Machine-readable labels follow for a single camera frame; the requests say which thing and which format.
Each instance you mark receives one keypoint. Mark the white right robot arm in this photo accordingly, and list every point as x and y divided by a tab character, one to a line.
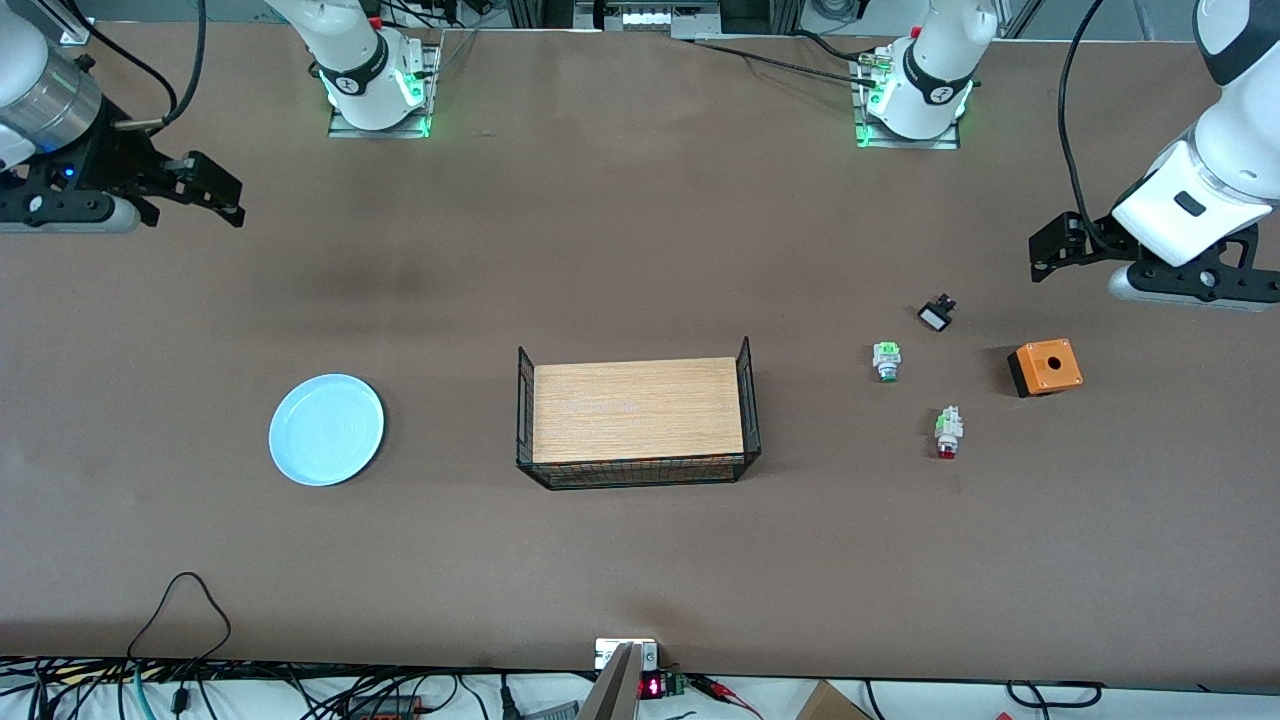
350	60

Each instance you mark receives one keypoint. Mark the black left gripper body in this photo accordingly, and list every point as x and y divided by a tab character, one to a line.
1092	243

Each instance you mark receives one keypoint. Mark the brown cardboard box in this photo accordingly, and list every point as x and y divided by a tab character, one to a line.
830	703

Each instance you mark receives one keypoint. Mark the orange black button box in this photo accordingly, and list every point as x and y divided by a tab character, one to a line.
1045	367

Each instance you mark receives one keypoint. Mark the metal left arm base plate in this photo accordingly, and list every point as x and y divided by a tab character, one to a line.
866	135

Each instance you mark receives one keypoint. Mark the black white rectangular switch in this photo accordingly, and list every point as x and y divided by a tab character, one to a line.
936	316

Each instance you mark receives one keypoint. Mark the aluminium profile bracket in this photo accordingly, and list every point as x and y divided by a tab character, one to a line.
78	30

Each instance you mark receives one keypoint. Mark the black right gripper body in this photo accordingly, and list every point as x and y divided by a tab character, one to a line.
112	160

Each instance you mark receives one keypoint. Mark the red clip test lead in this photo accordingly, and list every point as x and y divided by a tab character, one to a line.
725	692

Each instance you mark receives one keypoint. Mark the silver metal bracket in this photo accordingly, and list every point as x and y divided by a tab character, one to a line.
622	665

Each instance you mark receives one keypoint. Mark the green push button switch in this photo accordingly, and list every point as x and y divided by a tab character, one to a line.
886	360

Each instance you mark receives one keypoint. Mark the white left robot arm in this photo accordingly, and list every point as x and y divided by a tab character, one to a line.
1240	140

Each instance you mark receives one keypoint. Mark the light blue round plate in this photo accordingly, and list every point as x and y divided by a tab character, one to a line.
326	430

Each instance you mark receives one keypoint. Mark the red push button switch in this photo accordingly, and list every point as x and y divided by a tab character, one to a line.
948	430

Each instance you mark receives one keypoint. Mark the red digit display module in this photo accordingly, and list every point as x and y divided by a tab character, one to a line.
655	687

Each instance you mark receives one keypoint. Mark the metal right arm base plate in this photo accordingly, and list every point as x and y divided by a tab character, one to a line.
425	75

